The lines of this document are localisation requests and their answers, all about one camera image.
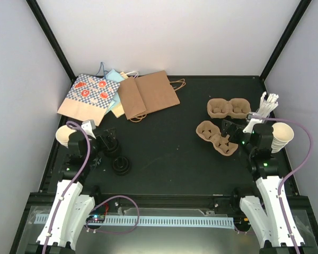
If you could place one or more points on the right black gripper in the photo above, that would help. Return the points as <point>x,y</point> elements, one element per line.
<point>230,125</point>

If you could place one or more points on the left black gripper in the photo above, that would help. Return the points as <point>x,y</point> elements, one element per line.
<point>111,139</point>

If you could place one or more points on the brown paper bag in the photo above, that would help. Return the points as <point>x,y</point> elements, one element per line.
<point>148,94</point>

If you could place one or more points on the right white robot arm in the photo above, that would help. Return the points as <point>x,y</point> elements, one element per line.
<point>269,213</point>

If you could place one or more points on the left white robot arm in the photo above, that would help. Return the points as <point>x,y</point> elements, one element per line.
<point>71,206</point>

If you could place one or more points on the far black lid stack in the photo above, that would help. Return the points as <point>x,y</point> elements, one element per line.
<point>113,152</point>

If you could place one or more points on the black lid stack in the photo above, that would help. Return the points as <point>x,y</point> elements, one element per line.
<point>113,152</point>
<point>121,165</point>

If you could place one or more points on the near pulp cup carrier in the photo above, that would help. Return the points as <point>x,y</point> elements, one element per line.
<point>211,133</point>

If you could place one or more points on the pulp cup carrier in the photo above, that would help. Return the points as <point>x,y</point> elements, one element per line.
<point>211,133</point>
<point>236,108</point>

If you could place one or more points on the far pulp cup carrier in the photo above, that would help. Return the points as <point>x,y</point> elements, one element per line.
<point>236,108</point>

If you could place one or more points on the tan paper bag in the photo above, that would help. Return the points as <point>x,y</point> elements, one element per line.
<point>118,110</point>

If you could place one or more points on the near black lid stack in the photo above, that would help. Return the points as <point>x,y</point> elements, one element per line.
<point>121,165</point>

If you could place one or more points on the blue checkered paper bag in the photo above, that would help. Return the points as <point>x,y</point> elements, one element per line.
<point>88,98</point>

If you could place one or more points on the white straws in holder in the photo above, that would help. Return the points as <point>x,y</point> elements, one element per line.
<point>267,104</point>

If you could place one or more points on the left paper cup stack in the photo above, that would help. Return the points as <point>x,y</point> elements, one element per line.
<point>62,135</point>

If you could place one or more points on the paper cup stack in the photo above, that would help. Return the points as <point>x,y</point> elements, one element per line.
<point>282,135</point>
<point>62,135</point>

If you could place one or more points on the right paper cup stack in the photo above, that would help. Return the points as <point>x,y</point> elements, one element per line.
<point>282,135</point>

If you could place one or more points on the small circuit board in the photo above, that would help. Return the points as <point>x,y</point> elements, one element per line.
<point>95,218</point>

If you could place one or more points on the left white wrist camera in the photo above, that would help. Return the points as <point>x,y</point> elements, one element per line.
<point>89,127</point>

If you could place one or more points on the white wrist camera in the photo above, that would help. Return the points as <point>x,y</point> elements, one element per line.
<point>252,119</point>
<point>89,127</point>

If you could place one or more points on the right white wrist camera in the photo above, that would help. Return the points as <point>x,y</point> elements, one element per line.
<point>252,119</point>

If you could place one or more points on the light blue cable duct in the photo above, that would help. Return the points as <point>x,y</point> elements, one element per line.
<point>167,221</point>

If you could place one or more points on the left black frame post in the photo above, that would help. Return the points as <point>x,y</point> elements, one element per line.
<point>43,23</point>

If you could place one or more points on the black frame post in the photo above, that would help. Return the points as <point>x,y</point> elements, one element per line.
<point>43,23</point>
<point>286,35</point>

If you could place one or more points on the right black frame post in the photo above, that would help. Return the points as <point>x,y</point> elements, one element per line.
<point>286,35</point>

